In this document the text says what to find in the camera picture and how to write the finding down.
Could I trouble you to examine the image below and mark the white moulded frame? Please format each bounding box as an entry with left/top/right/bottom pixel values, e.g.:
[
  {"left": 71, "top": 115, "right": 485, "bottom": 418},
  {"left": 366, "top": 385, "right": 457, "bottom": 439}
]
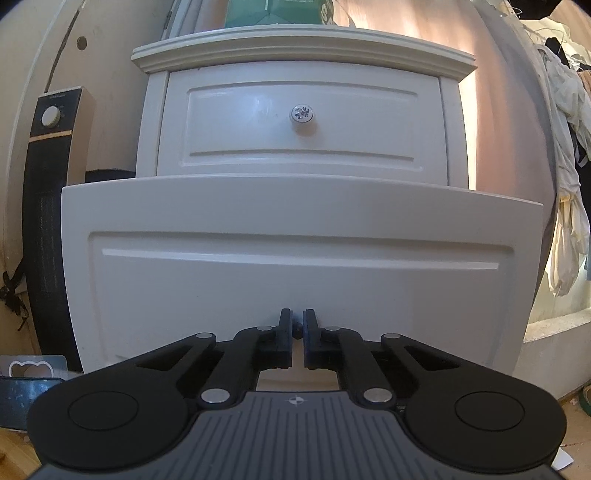
[{"left": 157, "top": 0, "right": 232, "bottom": 44}]

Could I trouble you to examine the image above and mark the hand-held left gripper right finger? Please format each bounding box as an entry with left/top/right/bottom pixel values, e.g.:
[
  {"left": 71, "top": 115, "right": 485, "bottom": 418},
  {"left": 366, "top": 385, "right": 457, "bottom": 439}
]
[{"left": 302, "top": 308, "right": 468, "bottom": 409}]

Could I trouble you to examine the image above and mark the dark flat object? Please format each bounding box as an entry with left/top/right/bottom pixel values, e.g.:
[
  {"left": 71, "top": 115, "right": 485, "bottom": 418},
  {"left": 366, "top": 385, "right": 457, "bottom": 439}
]
[{"left": 0, "top": 376, "right": 63, "bottom": 431}]

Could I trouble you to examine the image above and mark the white bed base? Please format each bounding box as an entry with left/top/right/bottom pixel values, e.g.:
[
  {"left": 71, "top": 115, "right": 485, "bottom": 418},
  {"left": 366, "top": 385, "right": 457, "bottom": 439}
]
[{"left": 513, "top": 308, "right": 591, "bottom": 401}]

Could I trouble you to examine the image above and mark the white wooden nightstand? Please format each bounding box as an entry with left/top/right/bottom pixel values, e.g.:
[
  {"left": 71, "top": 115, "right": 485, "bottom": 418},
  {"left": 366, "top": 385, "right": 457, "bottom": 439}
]
[{"left": 130, "top": 25, "right": 478, "bottom": 191}]

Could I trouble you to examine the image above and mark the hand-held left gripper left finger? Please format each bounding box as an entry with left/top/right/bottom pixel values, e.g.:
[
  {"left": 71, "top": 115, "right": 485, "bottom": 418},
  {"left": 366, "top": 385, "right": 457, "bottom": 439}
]
[{"left": 111, "top": 308, "right": 294, "bottom": 409}]

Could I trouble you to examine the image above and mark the black strap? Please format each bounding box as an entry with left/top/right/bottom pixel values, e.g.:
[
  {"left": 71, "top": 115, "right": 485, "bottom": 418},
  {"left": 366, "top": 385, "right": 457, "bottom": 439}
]
[{"left": 0, "top": 258, "right": 29, "bottom": 333}]

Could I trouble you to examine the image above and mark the rack of hanging clothes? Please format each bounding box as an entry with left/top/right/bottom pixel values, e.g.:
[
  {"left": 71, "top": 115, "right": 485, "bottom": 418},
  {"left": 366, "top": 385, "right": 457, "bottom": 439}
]
[{"left": 517, "top": 4, "right": 591, "bottom": 298}]

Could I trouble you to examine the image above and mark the card with heart shape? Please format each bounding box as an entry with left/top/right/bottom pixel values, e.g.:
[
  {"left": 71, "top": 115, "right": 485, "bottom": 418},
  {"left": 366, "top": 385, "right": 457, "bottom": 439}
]
[{"left": 0, "top": 354, "right": 68, "bottom": 380}]

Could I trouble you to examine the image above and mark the beige wooden door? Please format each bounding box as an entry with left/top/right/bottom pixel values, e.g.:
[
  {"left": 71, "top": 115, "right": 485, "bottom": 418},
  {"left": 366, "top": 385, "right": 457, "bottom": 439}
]
[{"left": 0, "top": 0, "right": 171, "bottom": 352}]

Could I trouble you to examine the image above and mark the floral ceramic drawer knob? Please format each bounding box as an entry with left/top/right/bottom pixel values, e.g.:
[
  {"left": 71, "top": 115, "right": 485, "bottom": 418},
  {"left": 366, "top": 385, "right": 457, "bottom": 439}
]
[{"left": 289, "top": 102, "right": 318, "bottom": 136}]

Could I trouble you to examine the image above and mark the green paper gift bag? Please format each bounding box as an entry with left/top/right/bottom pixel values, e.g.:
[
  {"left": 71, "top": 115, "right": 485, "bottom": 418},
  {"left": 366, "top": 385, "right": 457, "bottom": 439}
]
[{"left": 225, "top": 0, "right": 336, "bottom": 28}]

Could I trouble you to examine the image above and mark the grey curtain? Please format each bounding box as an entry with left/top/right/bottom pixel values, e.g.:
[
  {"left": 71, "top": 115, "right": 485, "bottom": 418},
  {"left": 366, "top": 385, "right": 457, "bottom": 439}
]
[{"left": 475, "top": 9, "right": 561, "bottom": 319}]

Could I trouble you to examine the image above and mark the white drawer with floral knob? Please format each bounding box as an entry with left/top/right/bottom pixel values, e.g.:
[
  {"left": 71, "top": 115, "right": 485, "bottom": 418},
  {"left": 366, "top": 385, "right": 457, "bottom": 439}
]
[{"left": 156, "top": 64, "right": 450, "bottom": 188}]

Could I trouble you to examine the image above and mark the black tower heater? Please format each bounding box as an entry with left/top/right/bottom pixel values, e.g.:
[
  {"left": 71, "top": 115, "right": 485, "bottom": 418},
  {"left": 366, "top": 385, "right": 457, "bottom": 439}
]
[{"left": 21, "top": 88, "right": 96, "bottom": 371}]

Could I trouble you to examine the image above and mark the pink curtain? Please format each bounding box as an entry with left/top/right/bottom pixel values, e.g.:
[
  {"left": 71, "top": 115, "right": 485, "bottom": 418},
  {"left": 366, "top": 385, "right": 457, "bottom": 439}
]
[{"left": 323, "top": 0, "right": 522, "bottom": 199}]

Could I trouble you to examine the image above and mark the white drawer with small knob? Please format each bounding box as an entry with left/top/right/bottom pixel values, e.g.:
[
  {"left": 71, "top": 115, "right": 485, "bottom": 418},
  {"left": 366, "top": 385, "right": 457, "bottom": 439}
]
[{"left": 61, "top": 175, "right": 546, "bottom": 394}]

